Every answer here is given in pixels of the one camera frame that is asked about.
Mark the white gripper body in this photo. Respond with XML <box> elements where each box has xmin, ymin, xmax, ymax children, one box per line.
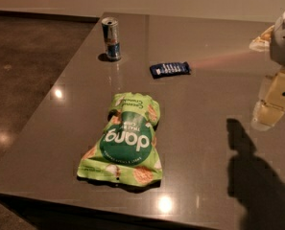
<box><xmin>269</xmin><ymin>0</ymin><xmax>285</xmax><ymax>68</ymax></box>

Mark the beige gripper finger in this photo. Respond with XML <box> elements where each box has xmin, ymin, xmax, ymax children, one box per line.
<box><xmin>251</xmin><ymin>67</ymin><xmax>285</xmax><ymax>131</ymax></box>
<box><xmin>249</xmin><ymin>25</ymin><xmax>274</xmax><ymax>52</ymax></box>

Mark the blue rxbar blueberry wrapper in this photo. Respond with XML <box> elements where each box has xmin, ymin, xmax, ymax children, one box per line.
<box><xmin>150</xmin><ymin>62</ymin><xmax>191</xmax><ymax>79</ymax></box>

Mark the red bull can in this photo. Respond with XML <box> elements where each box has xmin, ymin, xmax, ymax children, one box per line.
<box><xmin>101</xmin><ymin>17</ymin><xmax>121</xmax><ymax>61</ymax></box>

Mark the green dang chips bag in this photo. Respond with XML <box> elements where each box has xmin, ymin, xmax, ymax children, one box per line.
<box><xmin>77</xmin><ymin>92</ymin><xmax>163</xmax><ymax>187</ymax></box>

